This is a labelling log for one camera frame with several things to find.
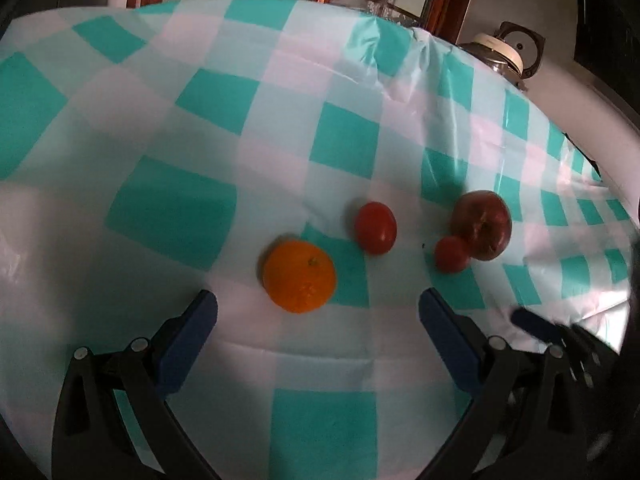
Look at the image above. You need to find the dark red apple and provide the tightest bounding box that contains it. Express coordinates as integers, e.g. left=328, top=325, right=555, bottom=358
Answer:
left=451, top=190, right=513, bottom=261

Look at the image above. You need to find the orange mandarin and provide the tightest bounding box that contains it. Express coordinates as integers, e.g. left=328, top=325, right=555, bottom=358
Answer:
left=263, top=240, right=336, bottom=314

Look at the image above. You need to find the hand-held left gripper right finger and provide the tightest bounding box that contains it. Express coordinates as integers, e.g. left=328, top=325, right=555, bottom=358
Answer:
left=419, top=287, right=588, bottom=480

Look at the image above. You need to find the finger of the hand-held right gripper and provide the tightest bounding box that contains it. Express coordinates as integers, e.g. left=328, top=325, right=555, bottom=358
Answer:
left=511, top=308, right=620, bottom=392

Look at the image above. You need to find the teal white checked tablecloth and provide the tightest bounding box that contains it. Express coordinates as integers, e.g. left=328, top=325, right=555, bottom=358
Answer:
left=0, top=0, right=640, bottom=480

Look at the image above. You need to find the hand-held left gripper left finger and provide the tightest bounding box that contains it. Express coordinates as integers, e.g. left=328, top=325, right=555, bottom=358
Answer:
left=51, top=289, right=219, bottom=480

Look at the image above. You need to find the kettle with cream lid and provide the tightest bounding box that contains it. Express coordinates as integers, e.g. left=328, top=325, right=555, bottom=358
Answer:
left=459, top=21, right=546, bottom=93

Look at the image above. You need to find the small red tomato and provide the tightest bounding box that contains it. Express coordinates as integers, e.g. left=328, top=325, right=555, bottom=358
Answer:
left=434, top=236, right=471, bottom=274

